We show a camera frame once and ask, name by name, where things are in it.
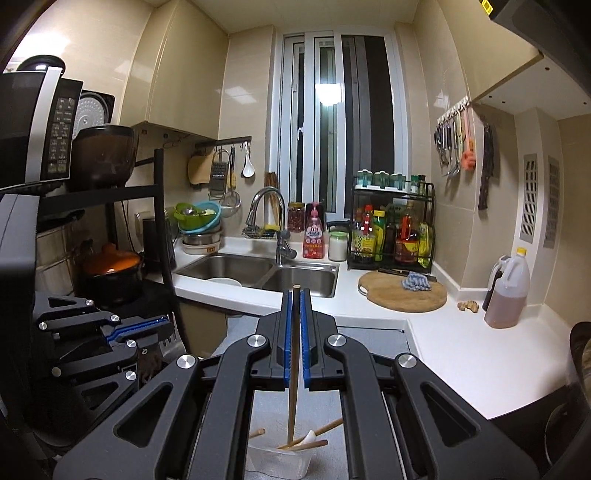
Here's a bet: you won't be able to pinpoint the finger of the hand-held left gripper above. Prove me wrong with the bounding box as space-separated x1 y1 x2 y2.
31 293 175 344
46 339 160 412

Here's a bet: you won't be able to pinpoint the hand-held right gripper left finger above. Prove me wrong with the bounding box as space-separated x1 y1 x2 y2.
53 290 296 480

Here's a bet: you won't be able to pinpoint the hanging cleaver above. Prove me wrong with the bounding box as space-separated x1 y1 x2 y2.
477 122 496 210

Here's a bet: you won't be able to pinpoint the white spoon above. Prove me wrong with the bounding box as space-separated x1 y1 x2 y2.
286 429 319 450

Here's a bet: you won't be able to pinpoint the blue dish cloth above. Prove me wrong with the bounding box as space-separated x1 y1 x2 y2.
401 272 432 292

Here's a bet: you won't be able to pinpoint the dark sauce bottle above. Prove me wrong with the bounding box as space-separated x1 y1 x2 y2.
481 255 511 312

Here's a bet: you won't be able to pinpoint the chrome faucet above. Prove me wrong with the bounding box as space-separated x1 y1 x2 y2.
243 186 296 267

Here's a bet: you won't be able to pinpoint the steel sink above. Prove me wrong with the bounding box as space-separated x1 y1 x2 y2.
173 251 341 298

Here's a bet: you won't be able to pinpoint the glass jar with red contents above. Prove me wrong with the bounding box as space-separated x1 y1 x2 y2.
287 202 306 233

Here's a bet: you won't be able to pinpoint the orange hanging kitchen tool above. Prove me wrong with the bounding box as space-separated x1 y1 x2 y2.
460 108 477 171

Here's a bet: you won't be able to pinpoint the round wooden cutting board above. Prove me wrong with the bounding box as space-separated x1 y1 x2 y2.
357 270 448 313

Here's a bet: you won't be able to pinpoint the black gas stove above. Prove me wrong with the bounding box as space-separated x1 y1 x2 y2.
485 383 591 480

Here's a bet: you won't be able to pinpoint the group of sauce bottles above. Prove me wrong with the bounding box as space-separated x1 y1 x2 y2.
351 200 435 266

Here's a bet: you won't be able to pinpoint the black spice rack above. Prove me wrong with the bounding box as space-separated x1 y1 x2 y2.
346 182 435 273

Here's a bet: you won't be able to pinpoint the row of spice jars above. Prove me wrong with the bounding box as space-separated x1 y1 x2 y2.
355 169 426 195

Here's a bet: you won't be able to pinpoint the clear plastic utensil container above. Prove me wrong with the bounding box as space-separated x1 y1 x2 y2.
245 443 312 480

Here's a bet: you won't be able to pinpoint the black shelf rack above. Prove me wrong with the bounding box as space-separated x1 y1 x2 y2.
0 148 185 361

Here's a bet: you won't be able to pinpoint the black hook rail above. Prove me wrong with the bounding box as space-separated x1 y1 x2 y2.
195 136 253 149

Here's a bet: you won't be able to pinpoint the metal grater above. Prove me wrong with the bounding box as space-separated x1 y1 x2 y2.
209 150 232 197

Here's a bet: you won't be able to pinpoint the black rice cooker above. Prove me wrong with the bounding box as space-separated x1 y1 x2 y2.
74 90 116 139

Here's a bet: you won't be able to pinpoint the beige wall cabinet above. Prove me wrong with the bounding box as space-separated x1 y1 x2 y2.
438 0 546 114
131 0 229 139

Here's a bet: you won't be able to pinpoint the bundle of dark chopsticks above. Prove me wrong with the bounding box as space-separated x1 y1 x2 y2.
265 172 286 227

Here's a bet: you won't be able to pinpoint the hanging metal kitchen tools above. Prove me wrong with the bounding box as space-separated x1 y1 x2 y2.
433 111 465 178

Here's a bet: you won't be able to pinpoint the black pot with orange lid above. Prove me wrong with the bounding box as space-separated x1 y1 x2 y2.
81 244 146 305

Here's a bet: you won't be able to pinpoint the cooking oil jug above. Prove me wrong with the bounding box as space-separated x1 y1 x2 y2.
483 248 531 329

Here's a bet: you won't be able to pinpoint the white framed window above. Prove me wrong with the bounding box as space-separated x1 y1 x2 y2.
270 30 414 217

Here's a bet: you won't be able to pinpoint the small hanging wooden board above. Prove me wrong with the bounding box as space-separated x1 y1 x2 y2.
187 154 217 188

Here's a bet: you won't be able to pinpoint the metal strainer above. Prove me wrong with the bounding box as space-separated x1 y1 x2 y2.
219 148 242 217

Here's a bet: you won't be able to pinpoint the white jar with black lid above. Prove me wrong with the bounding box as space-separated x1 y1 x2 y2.
328 222 350 261

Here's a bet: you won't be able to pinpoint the brown pot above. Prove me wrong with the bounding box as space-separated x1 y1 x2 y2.
69 124 140 190

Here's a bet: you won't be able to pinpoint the sink sponge rack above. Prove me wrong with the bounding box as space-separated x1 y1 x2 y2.
242 224 282 240

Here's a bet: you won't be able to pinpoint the grey wall vent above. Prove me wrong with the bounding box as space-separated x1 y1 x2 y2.
519 154 539 244
542 156 561 249

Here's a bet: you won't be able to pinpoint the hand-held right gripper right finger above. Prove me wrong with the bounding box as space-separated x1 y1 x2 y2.
300 290 541 480

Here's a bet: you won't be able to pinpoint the black wok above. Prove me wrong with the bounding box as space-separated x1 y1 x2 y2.
569 322 591 407

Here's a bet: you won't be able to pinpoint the red detergent pouch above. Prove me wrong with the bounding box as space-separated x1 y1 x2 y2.
302 200 325 259

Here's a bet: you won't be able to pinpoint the black microwave oven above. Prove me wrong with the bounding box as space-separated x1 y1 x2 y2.
0 65 85 190

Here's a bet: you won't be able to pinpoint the white handled metal fork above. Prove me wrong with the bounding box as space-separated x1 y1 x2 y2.
157 330 182 361

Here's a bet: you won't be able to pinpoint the stack of bowls and colander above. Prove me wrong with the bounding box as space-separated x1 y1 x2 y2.
174 200 225 256

